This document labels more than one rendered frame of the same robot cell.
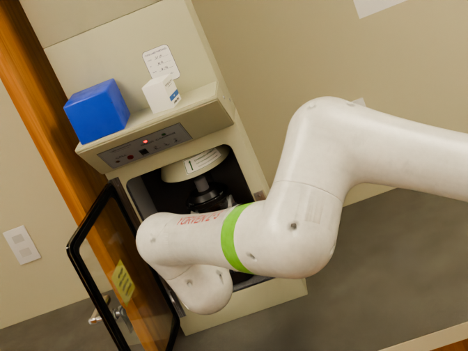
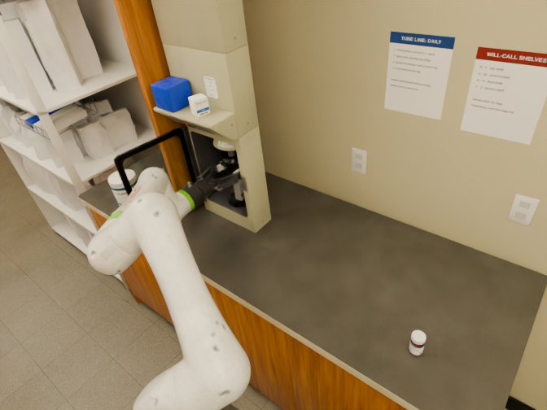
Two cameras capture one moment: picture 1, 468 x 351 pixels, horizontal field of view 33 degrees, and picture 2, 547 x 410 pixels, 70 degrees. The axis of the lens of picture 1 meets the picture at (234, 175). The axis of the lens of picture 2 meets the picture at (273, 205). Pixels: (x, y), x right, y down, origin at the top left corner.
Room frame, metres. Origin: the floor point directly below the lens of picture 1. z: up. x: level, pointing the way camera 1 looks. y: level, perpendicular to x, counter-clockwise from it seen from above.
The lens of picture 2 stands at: (0.66, -0.85, 2.09)
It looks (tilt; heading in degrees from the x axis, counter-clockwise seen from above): 38 degrees down; 34
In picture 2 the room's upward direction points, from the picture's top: 7 degrees counter-clockwise
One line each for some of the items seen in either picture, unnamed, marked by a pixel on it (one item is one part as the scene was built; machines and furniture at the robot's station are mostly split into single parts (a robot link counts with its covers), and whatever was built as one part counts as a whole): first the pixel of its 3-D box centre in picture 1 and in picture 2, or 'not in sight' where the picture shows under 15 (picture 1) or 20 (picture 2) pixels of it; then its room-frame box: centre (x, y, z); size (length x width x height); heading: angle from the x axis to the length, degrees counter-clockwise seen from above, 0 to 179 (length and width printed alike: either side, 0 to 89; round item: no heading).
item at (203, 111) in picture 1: (157, 135); (194, 123); (1.64, 0.12, 1.46); 0.32 x 0.12 x 0.10; 81
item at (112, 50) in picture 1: (186, 159); (234, 134); (1.82, 0.09, 1.32); 0.32 x 0.25 x 0.77; 81
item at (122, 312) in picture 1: (123, 320); not in sight; (1.45, 0.32, 1.18); 0.02 x 0.02 x 0.06; 73
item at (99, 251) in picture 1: (129, 290); (162, 183); (1.55, 0.30, 1.19); 0.30 x 0.01 x 0.40; 163
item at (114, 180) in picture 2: not in sight; (125, 188); (1.62, 0.68, 1.01); 0.13 x 0.13 x 0.15
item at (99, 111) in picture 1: (97, 111); (172, 93); (1.65, 0.21, 1.55); 0.10 x 0.10 x 0.09; 81
